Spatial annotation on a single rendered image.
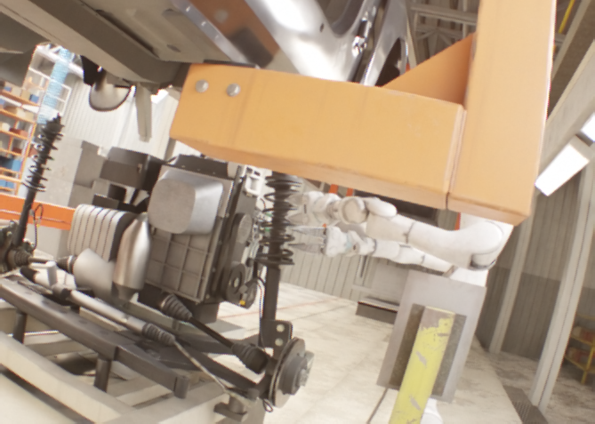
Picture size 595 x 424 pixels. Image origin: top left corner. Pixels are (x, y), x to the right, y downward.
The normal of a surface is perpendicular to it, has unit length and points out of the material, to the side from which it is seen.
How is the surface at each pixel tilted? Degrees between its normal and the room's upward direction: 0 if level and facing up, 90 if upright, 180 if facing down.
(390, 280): 90
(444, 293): 90
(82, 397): 90
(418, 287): 90
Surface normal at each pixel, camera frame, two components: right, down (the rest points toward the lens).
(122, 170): -0.26, -0.13
